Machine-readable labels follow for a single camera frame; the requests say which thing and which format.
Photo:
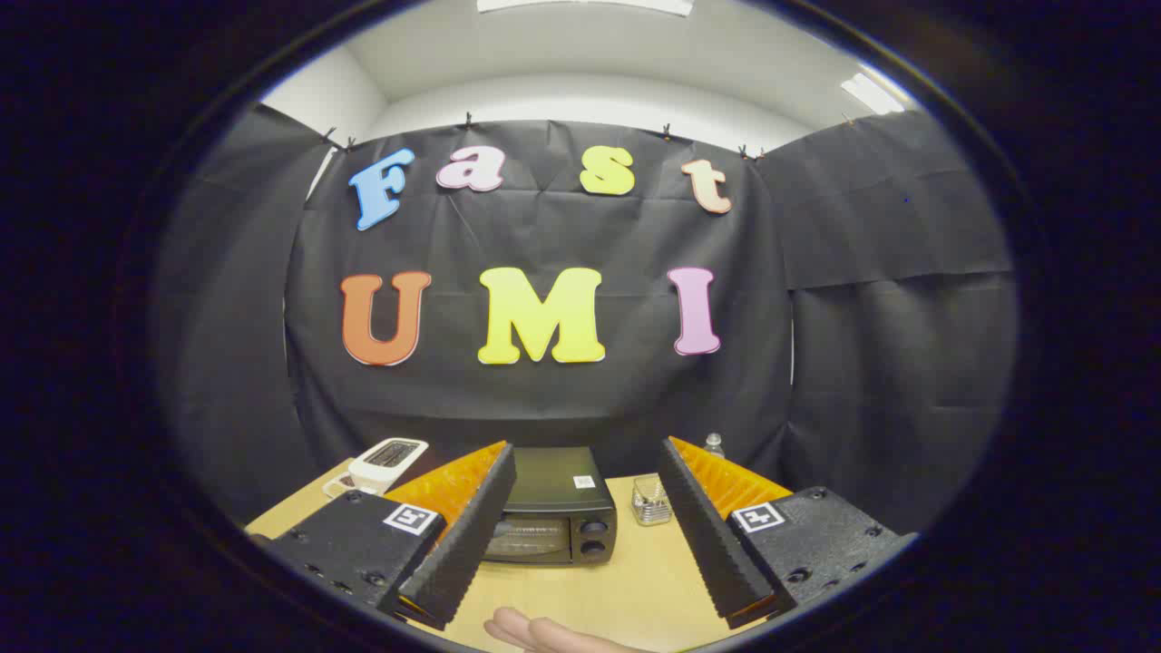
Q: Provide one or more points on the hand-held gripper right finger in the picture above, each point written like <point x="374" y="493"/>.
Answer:
<point x="712" y="535"/>

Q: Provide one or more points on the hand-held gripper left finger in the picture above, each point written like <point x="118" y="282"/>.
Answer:
<point x="463" y="535"/>

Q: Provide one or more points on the black toaster oven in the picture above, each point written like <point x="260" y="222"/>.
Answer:
<point x="553" y="490"/>

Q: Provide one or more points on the white slot toaster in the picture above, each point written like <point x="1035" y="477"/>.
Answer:
<point x="390" y="461"/>

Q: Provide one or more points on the green label bottle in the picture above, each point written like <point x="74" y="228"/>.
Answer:
<point x="714" y="445"/>

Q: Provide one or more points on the white sectioned dish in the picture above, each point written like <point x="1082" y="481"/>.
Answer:
<point x="337" y="486"/>

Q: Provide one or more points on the ceiling light panel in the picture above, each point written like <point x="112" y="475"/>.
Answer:
<point x="871" y="93"/>
<point x="590" y="4"/>

